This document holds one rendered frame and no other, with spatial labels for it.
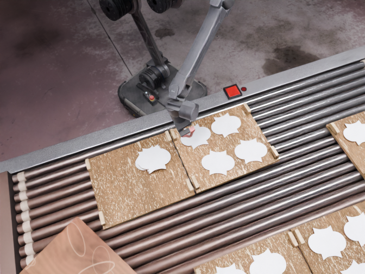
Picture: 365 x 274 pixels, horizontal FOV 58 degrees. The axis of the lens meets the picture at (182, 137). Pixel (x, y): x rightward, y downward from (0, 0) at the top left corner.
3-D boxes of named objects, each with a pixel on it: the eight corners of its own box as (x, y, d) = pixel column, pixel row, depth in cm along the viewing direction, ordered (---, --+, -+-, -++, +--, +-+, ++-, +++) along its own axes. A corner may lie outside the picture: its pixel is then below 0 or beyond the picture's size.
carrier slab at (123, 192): (86, 161, 154) (85, 160, 153) (168, 132, 160) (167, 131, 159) (104, 230, 137) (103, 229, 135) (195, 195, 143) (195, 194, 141)
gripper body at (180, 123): (183, 107, 142) (178, 98, 136) (192, 125, 137) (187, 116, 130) (170, 114, 142) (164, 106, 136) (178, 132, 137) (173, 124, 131)
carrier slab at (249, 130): (168, 132, 161) (168, 130, 159) (244, 105, 167) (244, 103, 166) (196, 194, 143) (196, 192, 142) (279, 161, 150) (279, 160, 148)
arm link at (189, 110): (181, 86, 135) (171, 82, 127) (206, 93, 130) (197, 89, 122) (174, 114, 136) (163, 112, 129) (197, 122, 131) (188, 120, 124)
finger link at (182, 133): (193, 124, 146) (187, 114, 138) (199, 137, 143) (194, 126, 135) (179, 132, 147) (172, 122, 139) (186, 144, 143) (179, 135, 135)
